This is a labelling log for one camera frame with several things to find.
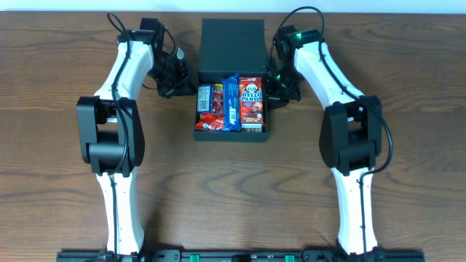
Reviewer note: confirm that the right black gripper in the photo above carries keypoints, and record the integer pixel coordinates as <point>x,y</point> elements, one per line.
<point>285,92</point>

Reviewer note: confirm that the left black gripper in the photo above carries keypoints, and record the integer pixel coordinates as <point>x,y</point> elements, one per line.
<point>184,85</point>

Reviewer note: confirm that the red Hello Panda box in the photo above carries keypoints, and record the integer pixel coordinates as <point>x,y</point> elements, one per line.
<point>251,104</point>

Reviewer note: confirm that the small dark blue box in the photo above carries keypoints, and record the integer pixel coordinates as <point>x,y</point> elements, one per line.
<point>205,99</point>

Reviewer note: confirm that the blue cookie wrapper pack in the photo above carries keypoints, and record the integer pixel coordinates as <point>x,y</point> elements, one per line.
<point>231,103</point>

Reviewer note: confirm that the black gift box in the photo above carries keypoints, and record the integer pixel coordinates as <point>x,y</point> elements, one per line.
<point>230,46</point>

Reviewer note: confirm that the red Hacks candy bag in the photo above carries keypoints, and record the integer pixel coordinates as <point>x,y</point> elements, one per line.
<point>214,120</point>

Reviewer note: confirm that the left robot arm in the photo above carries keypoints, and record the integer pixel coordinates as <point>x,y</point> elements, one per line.
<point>110,130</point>

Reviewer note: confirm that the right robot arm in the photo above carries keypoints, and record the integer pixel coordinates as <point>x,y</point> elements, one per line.
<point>351,133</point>

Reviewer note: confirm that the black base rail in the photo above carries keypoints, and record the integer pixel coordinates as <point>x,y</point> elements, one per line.
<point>309,255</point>

